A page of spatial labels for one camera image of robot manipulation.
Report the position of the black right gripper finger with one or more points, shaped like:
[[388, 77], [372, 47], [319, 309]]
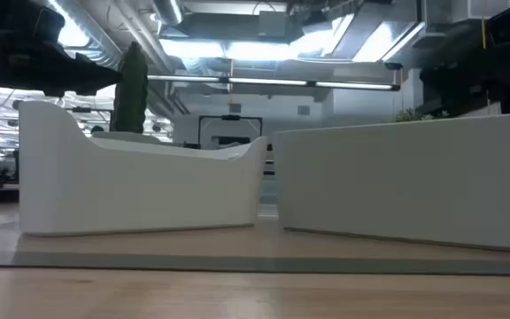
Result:
[[445, 73], [463, 103]]

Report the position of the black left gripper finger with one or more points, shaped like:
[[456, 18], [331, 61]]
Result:
[[98, 75], [82, 91]]

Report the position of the tall green cactus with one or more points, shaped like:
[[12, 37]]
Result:
[[131, 97]]

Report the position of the person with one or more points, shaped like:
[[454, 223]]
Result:
[[97, 129]]

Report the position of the white-flowered potted plant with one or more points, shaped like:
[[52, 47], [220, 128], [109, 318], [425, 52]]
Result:
[[414, 116]]

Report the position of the small black device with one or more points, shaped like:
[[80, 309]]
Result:
[[393, 66]]

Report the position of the white plastic bin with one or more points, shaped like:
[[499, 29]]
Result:
[[140, 190], [405, 181]]

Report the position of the long tube light bar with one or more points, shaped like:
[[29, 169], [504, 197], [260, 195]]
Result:
[[264, 81]]

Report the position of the clear plastic bin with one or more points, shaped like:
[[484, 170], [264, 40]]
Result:
[[269, 192]]

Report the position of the corrugated silver air duct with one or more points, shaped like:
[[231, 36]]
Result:
[[100, 44]]

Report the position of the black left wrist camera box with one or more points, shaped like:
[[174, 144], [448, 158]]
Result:
[[44, 24]]

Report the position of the round silver air duct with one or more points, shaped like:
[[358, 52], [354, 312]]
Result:
[[168, 10]]

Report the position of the rectangular metal air duct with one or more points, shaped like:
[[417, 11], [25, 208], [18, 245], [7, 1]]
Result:
[[219, 28]]

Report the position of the black rectangular stand frame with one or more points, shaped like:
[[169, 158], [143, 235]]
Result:
[[230, 118]]

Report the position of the square wall vent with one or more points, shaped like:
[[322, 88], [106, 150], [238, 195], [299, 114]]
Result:
[[235, 108], [303, 110]]

